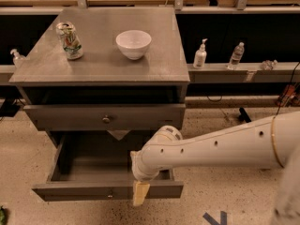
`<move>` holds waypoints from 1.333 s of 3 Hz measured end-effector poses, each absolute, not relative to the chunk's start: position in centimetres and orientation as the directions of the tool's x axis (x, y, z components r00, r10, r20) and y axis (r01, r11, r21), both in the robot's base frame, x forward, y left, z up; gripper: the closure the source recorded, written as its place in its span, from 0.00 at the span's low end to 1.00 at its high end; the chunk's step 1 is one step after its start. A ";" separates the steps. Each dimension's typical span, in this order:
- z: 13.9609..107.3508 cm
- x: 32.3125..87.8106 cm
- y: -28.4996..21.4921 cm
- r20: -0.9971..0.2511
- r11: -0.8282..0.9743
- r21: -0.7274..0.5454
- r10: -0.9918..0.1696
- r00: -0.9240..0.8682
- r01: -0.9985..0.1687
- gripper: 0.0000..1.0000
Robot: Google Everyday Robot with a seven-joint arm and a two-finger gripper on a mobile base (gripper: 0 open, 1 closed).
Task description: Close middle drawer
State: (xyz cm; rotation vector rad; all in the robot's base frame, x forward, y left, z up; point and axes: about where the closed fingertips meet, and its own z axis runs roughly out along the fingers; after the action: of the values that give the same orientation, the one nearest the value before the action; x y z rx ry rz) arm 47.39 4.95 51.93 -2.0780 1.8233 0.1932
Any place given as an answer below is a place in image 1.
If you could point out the clear plastic water bottle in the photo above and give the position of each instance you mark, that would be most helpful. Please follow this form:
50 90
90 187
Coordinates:
236 56

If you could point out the white lotion pump bottle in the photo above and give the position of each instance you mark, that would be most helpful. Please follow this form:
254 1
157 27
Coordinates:
200 55

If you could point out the crushed soda can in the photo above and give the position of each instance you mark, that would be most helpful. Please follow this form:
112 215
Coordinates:
71 44

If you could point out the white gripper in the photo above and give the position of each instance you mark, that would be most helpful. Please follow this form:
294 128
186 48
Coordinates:
141 172

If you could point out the orange power strip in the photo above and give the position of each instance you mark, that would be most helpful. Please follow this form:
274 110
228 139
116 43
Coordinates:
289 96

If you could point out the white ceramic bowl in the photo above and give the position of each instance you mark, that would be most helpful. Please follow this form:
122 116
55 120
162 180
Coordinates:
133 44

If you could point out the grey drawer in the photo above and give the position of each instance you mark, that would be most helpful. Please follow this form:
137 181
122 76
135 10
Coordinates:
91 165
105 117

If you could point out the grey top drawer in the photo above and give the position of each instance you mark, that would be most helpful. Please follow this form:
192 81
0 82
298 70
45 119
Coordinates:
105 117

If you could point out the grey drawer cabinet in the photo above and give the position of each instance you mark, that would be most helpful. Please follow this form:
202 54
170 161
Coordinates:
103 75

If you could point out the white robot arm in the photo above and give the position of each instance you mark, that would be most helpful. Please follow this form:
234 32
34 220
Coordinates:
271 142

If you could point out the clear pump bottle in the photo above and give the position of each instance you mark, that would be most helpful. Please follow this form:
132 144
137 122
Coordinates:
17 57

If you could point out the black stand base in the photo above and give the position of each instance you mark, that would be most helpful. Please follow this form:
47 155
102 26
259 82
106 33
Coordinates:
244 116

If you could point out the crumpled clear plastic wrapper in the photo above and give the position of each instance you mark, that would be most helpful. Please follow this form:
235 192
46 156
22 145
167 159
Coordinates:
268 64

